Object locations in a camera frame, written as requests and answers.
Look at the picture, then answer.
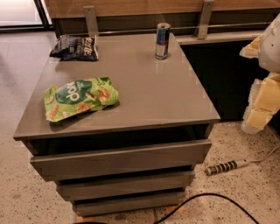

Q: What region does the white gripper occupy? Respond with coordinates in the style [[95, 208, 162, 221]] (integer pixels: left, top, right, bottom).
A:
[[240, 13, 280, 134]]

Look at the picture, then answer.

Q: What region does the grey drawer cabinet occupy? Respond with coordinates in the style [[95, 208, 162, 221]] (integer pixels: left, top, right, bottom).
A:
[[14, 34, 219, 206]]

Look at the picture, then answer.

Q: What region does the green rice chip bag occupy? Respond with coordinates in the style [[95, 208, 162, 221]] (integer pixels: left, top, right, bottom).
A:
[[44, 77, 119, 123]]

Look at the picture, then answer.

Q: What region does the right metal bracket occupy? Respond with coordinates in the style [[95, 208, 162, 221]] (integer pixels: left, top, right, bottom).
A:
[[196, 0, 214, 40]]

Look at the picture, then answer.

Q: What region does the metal bracket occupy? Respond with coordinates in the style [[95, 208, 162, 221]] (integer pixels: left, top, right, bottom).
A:
[[196, 0, 214, 40], [83, 6, 99, 37]]

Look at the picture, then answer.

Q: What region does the grey drawer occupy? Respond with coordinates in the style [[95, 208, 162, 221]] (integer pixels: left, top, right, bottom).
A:
[[73, 191, 186, 216], [57, 171, 194, 201], [31, 139, 212, 181]]

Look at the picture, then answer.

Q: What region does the white power strip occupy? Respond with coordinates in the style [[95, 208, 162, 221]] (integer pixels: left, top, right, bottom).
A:
[[205, 146, 279, 176]]

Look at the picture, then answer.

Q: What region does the top grey drawer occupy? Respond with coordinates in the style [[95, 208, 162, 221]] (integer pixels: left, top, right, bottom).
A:
[[31, 139, 212, 181]]

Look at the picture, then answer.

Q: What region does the middle grey drawer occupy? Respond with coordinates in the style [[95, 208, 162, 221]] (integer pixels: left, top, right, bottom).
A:
[[57, 171, 194, 201]]

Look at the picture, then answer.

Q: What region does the black floor cable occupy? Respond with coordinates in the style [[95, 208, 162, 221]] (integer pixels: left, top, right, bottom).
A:
[[73, 192, 261, 224]]

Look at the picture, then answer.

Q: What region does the bottom grey drawer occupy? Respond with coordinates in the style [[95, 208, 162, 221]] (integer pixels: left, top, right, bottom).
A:
[[73, 191, 186, 216]]

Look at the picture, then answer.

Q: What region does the left metal bracket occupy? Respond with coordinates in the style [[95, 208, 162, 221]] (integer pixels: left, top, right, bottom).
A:
[[83, 6, 99, 37]]

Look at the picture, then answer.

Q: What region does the redbull can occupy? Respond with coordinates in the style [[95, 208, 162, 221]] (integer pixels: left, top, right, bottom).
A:
[[155, 23, 171, 60]]

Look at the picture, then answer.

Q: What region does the dark blue chip bag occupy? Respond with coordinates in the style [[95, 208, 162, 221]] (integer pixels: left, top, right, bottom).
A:
[[49, 35, 99, 61]]

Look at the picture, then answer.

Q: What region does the wooden wall counter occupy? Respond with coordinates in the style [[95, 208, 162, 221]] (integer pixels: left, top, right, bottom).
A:
[[44, 0, 280, 45]]

